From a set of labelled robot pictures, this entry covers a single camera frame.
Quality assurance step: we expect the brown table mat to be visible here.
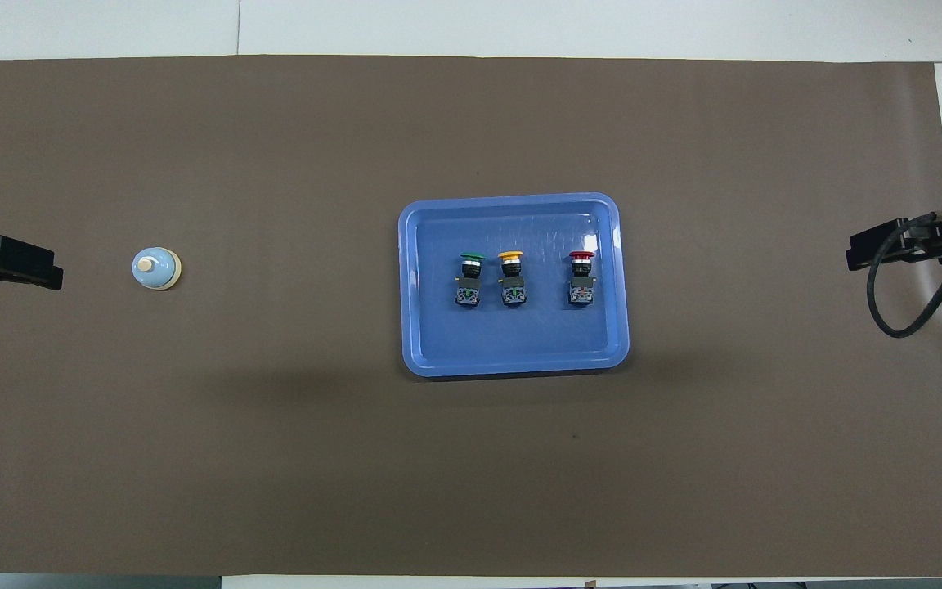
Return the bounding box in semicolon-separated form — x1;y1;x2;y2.
0;54;942;578

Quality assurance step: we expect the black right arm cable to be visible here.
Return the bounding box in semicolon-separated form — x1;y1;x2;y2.
866;213;942;339

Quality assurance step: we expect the light blue desk bell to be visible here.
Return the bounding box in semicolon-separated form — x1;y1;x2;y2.
131;245;182;291

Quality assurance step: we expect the blue plastic tray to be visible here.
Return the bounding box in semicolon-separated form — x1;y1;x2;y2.
398;192;630;379

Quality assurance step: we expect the green push button switch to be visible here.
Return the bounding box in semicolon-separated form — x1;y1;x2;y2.
455;251;486;308

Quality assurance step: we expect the yellow push button switch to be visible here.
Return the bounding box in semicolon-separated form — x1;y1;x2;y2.
497;250;527;308

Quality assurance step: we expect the red push button switch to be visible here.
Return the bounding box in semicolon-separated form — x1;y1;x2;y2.
567;250;596;307

